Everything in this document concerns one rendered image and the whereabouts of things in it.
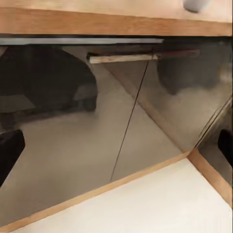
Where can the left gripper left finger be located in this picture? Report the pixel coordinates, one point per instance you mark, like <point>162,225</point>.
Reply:
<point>12,145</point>

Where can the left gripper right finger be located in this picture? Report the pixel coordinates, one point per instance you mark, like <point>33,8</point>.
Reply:
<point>225,144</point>

